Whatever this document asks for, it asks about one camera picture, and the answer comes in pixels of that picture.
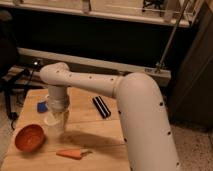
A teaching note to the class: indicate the orange ceramic bowl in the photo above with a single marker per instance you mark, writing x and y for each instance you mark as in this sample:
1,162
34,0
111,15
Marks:
30,138

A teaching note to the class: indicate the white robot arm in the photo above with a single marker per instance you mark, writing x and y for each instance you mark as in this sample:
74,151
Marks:
143,116

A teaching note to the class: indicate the blue small object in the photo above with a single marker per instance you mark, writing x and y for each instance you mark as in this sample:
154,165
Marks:
41,107

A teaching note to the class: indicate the orange toy carrot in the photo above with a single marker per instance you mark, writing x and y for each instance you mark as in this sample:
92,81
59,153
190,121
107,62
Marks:
73,153

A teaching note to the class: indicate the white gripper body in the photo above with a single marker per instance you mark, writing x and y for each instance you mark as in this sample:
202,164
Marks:
58,99

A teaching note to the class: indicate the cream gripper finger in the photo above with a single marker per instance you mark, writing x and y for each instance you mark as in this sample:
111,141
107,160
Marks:
65,119

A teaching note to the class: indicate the metal pole stand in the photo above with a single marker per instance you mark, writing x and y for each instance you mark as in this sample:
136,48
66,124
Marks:
159,65

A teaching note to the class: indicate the black white striped block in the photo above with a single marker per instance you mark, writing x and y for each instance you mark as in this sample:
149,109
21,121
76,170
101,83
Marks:
101,107

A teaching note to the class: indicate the black office chair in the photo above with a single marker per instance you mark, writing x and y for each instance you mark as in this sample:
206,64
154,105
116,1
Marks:
9,57

